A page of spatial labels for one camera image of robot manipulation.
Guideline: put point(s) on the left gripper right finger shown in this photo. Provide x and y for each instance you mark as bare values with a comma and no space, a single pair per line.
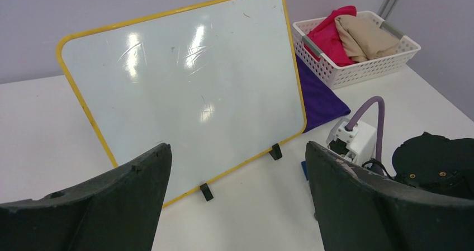
358,209

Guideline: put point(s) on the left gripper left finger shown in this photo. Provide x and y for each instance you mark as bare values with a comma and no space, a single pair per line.
116,210

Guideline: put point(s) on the blue capped marker pen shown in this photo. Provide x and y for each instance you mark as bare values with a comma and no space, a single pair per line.
304,169

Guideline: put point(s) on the yellow framed whiteboard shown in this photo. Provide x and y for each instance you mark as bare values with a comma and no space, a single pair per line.
217,81

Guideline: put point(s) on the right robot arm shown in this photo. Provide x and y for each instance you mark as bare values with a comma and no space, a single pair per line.
436,164

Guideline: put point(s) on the purple folded towel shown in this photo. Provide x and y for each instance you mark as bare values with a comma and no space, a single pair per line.
322,105

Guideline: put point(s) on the white plastic basket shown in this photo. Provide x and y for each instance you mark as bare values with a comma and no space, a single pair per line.
335,76

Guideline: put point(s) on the beige folded cloth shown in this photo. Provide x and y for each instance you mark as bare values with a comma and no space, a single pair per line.
363,40

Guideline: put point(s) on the red cloth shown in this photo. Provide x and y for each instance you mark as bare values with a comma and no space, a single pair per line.
327,38

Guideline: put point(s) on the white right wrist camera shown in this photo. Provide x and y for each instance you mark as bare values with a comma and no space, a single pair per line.
356,146

